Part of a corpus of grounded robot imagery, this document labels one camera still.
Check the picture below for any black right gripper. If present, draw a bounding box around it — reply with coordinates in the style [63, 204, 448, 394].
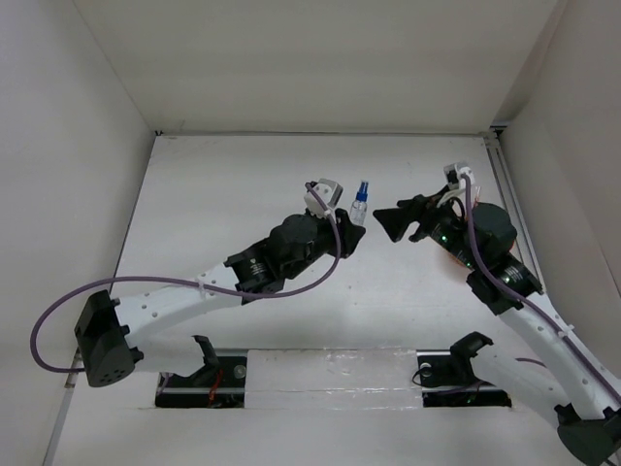
[373, 183, 482, 271]

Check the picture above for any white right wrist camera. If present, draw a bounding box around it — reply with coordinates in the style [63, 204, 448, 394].
[443, 161, 474, 190]

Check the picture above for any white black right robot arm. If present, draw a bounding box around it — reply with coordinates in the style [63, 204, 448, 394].
[373, 190, 620, 465]

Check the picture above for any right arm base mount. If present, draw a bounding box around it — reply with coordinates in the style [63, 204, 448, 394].
[411, 332, 512, 408]

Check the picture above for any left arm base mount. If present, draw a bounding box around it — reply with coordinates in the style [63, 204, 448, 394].
[154, 335, 248, 410]

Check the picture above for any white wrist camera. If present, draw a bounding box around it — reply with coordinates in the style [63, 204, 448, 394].
[304, 179, 343, 218]
[443, 161, 474, 190]

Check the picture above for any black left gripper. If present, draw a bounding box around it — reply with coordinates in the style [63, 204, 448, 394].
[282, 208, 362, 281]

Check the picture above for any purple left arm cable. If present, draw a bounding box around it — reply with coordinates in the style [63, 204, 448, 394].
[31, 182, 343, 374]

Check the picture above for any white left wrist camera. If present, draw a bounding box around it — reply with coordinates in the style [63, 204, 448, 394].
[304, 179, 343, 218]

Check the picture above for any clear spray bottle blue cap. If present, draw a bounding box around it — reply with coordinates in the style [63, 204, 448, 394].
[349, 181, 369, 226]

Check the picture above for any aluminium frame rail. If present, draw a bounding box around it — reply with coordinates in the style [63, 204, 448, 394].
[484, 125, 538, 270]

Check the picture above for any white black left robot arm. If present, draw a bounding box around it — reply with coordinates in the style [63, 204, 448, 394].
[75, 209, 366, 387]

